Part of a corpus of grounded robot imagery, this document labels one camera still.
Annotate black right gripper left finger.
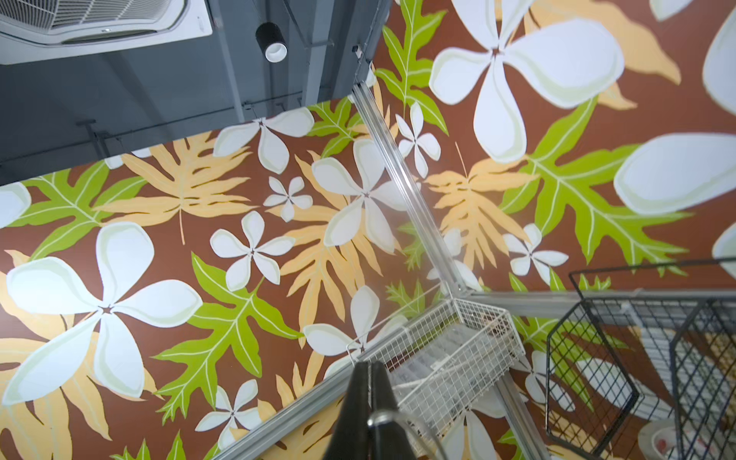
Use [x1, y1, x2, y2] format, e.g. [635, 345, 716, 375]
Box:
[323, 362, 370, 460]

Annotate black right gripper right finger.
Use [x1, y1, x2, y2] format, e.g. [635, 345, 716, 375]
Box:
[372, 362, 415, 460]

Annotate clear string lights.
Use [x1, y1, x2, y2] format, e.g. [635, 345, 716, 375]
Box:
[367, 409, 448, 459]

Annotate black ceiling spotlight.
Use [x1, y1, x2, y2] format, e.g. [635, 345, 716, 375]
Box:
[255, 22, 289, 63]

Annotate ceiling air conditioner vent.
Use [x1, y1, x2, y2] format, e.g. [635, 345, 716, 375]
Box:
[1, 0, 213, 65]

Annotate white wire basket left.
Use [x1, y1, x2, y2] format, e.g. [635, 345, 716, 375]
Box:
[361, 299, 524, 436]

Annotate black wire basket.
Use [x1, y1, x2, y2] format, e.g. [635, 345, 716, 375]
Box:
[544, 269, 735, 459]

